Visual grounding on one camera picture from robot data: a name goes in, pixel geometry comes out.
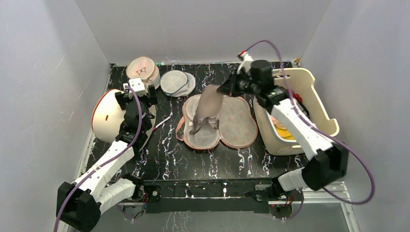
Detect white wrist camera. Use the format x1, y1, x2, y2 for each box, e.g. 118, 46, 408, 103
123, 78, 147, 96
236, 51, 253, 74

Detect pink round mesh laundry bag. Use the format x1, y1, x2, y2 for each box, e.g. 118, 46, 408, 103
126, 57, 160, 89

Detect white round mesh laundry bag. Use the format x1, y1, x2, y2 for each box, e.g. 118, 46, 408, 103
160, 70, 196, 97

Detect purple capped marker pen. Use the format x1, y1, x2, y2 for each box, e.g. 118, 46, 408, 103
153, 115, 172, 131

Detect red lace garment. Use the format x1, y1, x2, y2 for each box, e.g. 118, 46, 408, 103
293, 92, 303, 102

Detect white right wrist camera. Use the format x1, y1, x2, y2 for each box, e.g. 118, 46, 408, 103
236, 51, 253, 74

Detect taupe beige bra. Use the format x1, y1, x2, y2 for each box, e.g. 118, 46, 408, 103
189, 84, 223, 135

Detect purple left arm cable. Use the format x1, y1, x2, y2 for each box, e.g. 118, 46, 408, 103
53, 86, 143, 232

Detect cream cylindrical bin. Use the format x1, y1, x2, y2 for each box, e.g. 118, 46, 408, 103
91, 89, 157, 152

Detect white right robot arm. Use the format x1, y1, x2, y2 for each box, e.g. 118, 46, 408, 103
217, 60, 349, 200

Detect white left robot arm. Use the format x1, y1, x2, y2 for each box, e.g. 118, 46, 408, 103
55, 83, 158, 232

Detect cream plastic laundry basket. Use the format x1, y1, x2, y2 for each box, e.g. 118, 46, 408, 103
253, 68, 339, 156

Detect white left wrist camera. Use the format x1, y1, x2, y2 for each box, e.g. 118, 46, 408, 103
123, 78, 147, 96

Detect yellow garment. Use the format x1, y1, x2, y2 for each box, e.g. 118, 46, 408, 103
274, 125, 295, 140

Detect peach patterned mesh laundry bag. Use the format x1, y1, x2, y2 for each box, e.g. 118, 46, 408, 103
176, 94, 258, 150

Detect pink garment in basket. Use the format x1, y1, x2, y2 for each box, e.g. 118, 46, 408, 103
271, 116, 286, 130

